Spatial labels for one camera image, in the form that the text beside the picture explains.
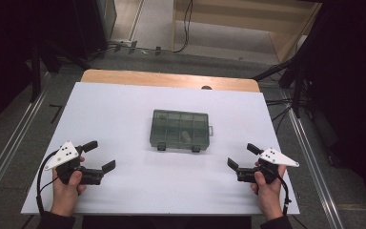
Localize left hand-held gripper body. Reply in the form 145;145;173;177
43;140;105;186

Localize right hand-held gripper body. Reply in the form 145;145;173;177
235;147;300;185

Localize grey transparent organizer box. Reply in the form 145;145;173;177
149;109;214;154

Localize person's left hand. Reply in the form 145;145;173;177
49;156;88;218

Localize person's right hand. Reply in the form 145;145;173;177
250;160;288;221

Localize white paper sheet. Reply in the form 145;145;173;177
20;81;301;216

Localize black metal stand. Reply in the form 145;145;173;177
252;47;313;118
28;37;92;104

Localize wooden table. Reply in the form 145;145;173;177
80;69;261;94

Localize white power strip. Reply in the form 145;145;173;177
109;39;132;49

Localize black cabinet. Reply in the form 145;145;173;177
72;0;118;60

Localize wooden shelf unit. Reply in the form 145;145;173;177
171;0;323;64

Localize right hand-held gripper black cable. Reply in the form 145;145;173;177
277;175;293;218

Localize hand-held gripper black cable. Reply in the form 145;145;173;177
277;175;293;218
35;151;61;218

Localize metal floor rail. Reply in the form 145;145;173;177
279;90;346;229
0;73;51;214

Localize left hand-held gripper black cable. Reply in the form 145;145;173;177
35;151;61;218

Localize black floor cables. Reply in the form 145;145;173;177
265;98;299;135

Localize black hanging cable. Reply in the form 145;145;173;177
173;0;194;54

